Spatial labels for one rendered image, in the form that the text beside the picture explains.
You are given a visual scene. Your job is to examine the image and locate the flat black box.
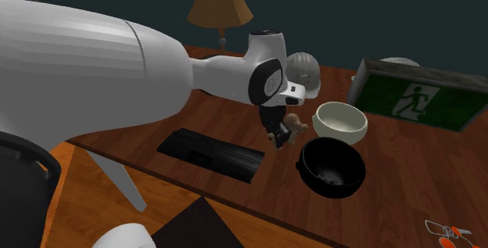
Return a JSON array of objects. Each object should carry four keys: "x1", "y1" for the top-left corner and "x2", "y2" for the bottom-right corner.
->
[{"x1": 156, "y1": 127, "x2": 266, "y2": 185}]

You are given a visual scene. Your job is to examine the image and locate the brown ginger root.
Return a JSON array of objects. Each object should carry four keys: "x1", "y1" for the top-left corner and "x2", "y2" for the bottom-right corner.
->
[{"x1": 267, "y1": 113, "x2": 310, "y2": 146}]

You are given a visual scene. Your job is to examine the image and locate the grey hard hat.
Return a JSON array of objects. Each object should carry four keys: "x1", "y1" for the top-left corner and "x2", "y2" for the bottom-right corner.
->
[{"x1": 285, "y1": 52, "x2": 322, "y2": 100}]

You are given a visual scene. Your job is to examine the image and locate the black bowl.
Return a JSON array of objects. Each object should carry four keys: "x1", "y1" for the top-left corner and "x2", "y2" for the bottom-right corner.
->
[{"x1": 295, "y1": 136, "x2": 368, "y2": 200}]

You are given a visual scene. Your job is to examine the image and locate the brown wooden table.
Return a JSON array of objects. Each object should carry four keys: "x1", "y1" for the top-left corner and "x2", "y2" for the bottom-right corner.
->
[{"x1": 65, "y1": 44, "x2": 488, "y2": 248}]

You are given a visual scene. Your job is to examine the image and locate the orange and white scissors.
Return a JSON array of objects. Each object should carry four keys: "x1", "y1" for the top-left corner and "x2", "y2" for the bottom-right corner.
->
[{"x1": 424, "y1": 219, "x2": 482, "y2": 248}]

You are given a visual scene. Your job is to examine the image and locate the orange shade table lamp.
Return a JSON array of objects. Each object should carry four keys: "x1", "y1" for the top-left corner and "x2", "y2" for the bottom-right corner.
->
[{"x1": 186, "y1": 0, "x2": 255, "y2": 56}]

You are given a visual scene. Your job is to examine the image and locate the green exit sign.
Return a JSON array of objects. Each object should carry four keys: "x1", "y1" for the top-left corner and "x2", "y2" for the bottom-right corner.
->
[{"x1": 346, "y1": 57, "x2": 488, "y2": 133}]

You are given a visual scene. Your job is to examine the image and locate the white bowl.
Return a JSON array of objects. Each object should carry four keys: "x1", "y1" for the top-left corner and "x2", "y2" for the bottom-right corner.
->
[{"x1": 311, "y1": 101, "x2": 369, "y2": 146}]

